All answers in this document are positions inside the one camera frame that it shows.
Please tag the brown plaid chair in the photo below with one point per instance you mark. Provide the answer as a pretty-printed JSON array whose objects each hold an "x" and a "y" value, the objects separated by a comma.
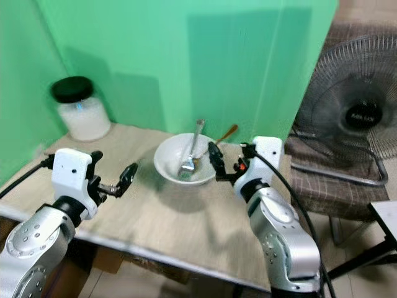
[{"x": 329, "y": 189}]

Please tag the brown wooden spoon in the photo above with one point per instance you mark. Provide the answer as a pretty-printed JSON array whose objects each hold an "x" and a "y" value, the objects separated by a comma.
[{"x": 226, "y": 133}]

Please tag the black electric fan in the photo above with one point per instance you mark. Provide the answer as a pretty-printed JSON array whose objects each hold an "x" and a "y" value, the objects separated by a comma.
[{"x": 347, "y": 81}]

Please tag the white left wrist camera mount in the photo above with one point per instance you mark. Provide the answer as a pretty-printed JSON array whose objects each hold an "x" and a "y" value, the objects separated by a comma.
[{"x": 72, "y": 174}]

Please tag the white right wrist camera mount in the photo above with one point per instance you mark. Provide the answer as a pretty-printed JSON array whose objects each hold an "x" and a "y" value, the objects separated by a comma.
[{"x": 268, "y": 155}]

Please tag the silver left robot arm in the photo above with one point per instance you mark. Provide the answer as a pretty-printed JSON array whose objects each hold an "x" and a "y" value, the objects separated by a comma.
[{"x": 37, "y": 245}]

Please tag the silver metal fork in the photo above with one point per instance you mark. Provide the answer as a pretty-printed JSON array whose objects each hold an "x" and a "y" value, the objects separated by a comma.
[{"x": 188, "y": 162}]

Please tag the glass jar with black lid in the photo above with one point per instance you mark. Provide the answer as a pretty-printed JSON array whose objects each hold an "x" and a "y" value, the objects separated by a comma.
[{"x": 84, "y": 118}]

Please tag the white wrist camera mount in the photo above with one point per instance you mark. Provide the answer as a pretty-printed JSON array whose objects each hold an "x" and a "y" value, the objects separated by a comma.
[
  {"x": 268, "y": 155},
  {"x": 72, "y": 174}
]

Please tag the narrow green backdrop panel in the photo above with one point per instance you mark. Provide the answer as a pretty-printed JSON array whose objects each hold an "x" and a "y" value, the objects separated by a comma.
[{"x": 20, "y": 93}]

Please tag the white ceramic bowl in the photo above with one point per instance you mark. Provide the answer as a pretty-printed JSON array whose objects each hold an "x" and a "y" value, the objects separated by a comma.
[{"x": 170, "y": 158}]

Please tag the black metal stand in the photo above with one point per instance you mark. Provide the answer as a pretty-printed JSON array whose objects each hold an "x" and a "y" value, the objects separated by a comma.
[{"x": 386, "y": 217}]

